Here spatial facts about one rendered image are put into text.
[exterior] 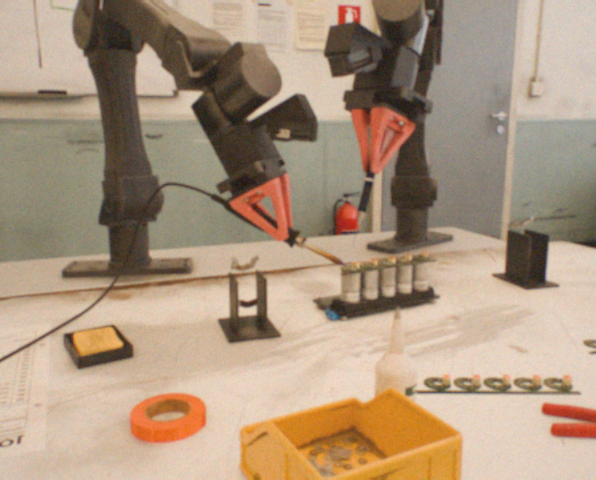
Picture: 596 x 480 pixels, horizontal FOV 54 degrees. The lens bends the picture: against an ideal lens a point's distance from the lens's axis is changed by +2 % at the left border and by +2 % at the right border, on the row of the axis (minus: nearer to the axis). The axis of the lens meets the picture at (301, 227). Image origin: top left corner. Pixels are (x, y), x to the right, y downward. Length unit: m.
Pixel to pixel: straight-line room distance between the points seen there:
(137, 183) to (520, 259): 0.60
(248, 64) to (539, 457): 0.48
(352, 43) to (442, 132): 3.22
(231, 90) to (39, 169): 2.60
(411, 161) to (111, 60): 0.54
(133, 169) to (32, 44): 2.32
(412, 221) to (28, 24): 2.46
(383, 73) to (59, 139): 2.63
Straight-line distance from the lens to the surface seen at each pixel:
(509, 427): 0.53
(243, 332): 0.68
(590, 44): 4.77
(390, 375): 0.47
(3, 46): 3.24
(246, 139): 0.71
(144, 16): 0.86
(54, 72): 3.22
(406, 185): 1.11
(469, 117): 4.01
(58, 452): 0.50
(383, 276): 0.75
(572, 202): 4.75
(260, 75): 0.69
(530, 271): 0.97
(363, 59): 0.71
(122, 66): 0.97
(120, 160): 0.94
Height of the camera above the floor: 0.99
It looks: 10 degrees down
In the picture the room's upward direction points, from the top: straight up
